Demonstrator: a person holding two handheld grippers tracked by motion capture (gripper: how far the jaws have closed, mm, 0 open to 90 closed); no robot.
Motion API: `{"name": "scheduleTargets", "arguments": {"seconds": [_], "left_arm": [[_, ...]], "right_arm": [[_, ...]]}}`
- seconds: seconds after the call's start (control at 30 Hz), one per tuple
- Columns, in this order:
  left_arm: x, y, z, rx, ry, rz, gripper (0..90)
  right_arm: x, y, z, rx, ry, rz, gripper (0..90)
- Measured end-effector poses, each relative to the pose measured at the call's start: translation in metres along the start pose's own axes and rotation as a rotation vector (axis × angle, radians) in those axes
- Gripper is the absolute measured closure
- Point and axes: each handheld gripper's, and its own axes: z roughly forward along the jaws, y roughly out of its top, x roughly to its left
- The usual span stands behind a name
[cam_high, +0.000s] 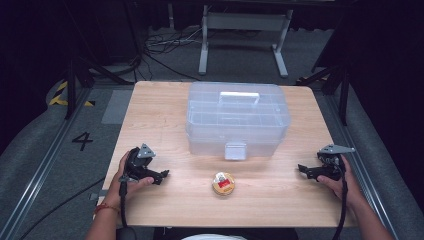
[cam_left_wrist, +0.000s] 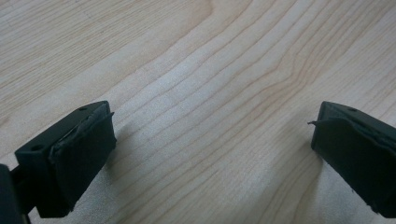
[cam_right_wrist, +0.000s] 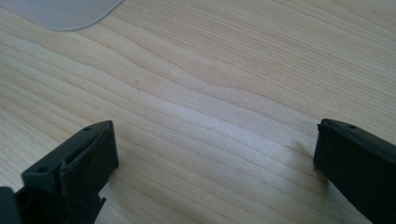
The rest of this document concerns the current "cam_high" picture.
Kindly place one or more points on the metal floor rail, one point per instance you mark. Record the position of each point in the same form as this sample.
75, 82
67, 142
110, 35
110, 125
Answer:
363, 166
40, 173

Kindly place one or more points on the clear plastic storage box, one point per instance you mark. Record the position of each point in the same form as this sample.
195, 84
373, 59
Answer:
233, 123

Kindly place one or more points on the person's left hand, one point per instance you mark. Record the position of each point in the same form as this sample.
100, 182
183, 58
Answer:
125, 191

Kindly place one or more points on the grey metal desk frame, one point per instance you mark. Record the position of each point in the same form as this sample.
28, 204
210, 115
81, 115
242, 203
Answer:
245, 21

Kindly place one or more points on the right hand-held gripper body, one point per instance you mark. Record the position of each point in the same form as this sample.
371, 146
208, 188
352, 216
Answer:
331, 161

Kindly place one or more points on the grey table edge bracket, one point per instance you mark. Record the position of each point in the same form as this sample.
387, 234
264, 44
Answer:
98, 195

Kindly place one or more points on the person's right hand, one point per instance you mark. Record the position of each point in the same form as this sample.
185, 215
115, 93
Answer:
346, 188

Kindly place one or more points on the round tin with red label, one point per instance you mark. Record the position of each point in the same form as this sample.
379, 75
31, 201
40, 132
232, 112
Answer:
223, 184

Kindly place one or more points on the black tripod stand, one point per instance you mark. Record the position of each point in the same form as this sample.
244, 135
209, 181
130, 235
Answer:
343, 93
75, 76

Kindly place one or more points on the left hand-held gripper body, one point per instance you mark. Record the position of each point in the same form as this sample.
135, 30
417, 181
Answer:
140, 163

